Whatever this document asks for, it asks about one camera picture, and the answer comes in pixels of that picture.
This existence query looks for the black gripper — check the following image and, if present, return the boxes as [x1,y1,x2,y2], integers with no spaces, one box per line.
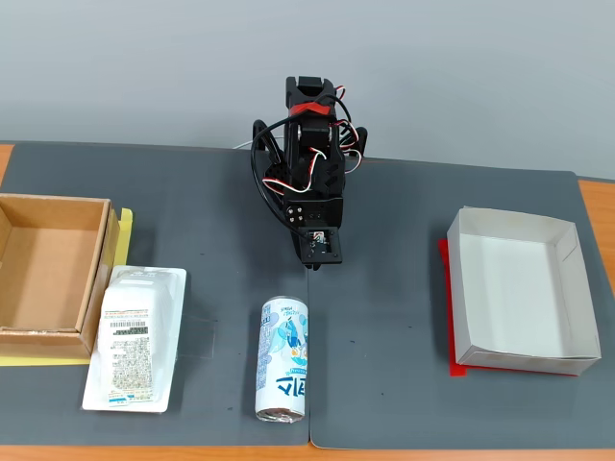
[283,193,346,273]

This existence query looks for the white blue drink can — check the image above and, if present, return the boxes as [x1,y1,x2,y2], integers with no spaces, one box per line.
[254,296,309,425]

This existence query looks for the white paper box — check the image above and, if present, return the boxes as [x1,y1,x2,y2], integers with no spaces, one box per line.
[446,206,603,377]

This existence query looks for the brown cardboard box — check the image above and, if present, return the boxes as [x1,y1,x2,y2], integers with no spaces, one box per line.
[0,192,121,360]

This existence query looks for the dark grey table mat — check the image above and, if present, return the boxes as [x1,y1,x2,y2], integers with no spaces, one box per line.
[0,141,311,448]
[307,156,598,451]

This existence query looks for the red tape strip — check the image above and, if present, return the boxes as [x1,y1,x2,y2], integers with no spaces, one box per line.
[288,100,330,118]

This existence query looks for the yellow paper sheet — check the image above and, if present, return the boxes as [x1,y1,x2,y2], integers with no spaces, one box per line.
[0,206,135,368]

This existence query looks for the red paper sheet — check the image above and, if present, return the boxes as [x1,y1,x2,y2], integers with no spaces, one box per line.
[436,237,578,379]

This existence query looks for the white plastic food package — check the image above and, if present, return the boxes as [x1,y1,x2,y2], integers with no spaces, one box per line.
[81,264,188,415]

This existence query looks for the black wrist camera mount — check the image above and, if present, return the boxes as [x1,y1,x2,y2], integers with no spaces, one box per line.
[300,226,346,267]

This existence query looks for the red white servo wire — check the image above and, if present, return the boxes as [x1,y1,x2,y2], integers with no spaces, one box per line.
[261,147,330,195]
[330,85,368,175]

